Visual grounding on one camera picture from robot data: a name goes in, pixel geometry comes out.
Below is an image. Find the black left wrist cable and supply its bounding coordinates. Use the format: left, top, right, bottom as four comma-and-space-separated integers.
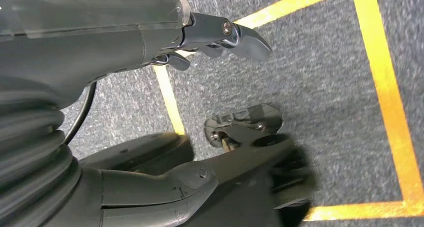
62, 81, 98, 146

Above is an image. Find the yellow floor tape square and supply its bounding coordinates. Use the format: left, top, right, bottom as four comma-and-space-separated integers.
152, 0, 424, 222

